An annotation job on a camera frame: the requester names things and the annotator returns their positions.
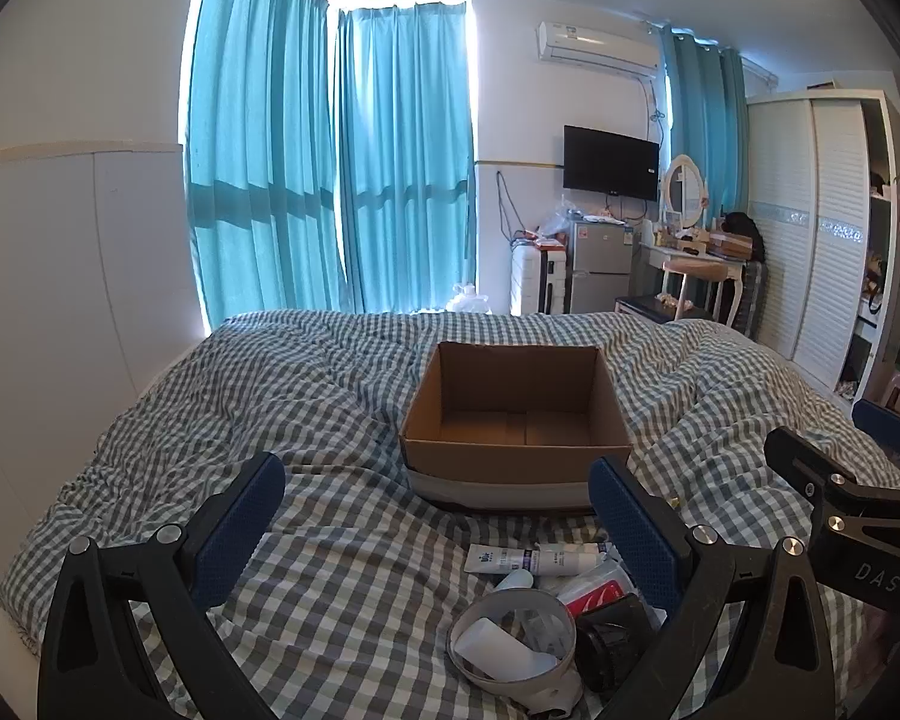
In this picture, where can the red and white packet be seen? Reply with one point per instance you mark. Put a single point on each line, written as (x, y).
(596, 592)

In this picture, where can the dark cushioned bench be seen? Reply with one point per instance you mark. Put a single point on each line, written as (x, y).
(645, 306)

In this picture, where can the wooden box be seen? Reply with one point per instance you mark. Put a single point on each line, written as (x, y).
(727, 242)

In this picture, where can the small silver fridge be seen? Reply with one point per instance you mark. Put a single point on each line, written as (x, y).
(600, 270)

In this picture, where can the white suitcase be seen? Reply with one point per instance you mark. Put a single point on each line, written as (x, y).
(525, 285)

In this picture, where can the orange packet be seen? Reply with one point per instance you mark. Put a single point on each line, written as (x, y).
(549, 243)

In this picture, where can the black jar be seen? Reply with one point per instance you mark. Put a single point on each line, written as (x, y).
(615, 652)

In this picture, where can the narrow teal curtain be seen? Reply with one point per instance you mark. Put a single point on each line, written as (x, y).
(405, 165)

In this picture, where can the black bag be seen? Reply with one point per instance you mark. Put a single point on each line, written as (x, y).
(742, 232)

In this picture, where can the white toothpaste tube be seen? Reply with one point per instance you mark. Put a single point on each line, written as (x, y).
(495, 559)

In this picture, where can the brown cardboard box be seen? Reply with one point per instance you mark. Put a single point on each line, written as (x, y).
(510, 390)

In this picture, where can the short teal curtain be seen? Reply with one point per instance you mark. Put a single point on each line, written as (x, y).
(701, 112)

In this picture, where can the white vanity table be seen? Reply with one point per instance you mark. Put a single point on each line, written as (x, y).
(724, 270)

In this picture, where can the white air conditioner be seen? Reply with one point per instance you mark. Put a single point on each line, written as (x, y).
(592, 45)

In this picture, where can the black wall television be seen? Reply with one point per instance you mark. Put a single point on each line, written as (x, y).
(611, 161)

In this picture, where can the grey checked blanket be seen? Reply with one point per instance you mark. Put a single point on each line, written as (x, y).
(307, 405)

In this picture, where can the wide teal curtain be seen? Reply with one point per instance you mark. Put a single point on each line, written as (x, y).
(262, 165)

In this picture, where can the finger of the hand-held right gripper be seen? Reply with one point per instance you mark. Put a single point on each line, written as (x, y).
(795, 454)
(889, 424)

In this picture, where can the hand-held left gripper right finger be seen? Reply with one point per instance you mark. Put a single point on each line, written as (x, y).
(637, 532)

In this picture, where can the white plastic bag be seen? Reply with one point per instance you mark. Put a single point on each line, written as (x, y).
(469, 300)

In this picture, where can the white louvred wardrobe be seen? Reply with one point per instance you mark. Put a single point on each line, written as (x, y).
(810, 240)

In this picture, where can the clear plastic bag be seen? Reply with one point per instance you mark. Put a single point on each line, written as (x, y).
(559, 217)

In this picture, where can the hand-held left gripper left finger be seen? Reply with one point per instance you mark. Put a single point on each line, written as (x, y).
(244, 532)

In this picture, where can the oval white vanity mirror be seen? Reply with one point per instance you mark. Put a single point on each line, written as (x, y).
(682, 191)

